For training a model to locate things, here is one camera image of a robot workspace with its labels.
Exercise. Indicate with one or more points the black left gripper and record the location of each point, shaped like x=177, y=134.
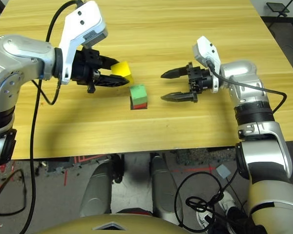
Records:
x=84, y=65

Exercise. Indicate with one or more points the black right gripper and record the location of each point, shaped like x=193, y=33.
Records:
x=200, y=80

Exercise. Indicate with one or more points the yellow wooden block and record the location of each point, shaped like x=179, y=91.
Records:
x=122, y=69

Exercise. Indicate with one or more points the green wooden block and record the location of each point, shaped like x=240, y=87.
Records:
x=138, y=93

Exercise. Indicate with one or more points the red wooden block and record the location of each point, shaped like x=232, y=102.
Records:
x=139, y=106

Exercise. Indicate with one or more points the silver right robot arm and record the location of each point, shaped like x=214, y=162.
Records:
x=258, y=109

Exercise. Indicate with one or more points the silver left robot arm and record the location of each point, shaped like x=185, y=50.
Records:
x=19, y=56

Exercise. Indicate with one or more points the black square pad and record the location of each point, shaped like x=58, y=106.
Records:
x=131, y=106

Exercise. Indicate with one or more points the small grey floor box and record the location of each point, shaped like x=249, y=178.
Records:
x=223, y=171

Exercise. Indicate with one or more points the silver right robot thigh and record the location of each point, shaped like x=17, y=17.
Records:
x=164, y=190

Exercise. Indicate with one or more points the silver robot thigh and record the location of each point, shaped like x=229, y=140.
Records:
x=164, y=190
x=95, y=192

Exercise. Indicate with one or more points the silver left robot thigh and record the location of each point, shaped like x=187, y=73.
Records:
x=95, y=192

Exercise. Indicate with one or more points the white sneaker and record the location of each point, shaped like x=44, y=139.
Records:
x=203, y=219
x=228, y=201

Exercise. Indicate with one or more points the black folding stand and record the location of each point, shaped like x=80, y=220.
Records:
x=278, y=7

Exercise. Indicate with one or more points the black trouser leg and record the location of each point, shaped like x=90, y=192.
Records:
x=236, y=221

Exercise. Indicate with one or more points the gold robot torso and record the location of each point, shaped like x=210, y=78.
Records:
x=112, y=225

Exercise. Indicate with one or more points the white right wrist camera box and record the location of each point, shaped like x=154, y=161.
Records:
x=206, y=50

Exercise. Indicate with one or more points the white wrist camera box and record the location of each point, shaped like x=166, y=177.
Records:
x=206, y=50
x=83, y=22

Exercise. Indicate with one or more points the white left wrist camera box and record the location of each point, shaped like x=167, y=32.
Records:
x=83, y=22

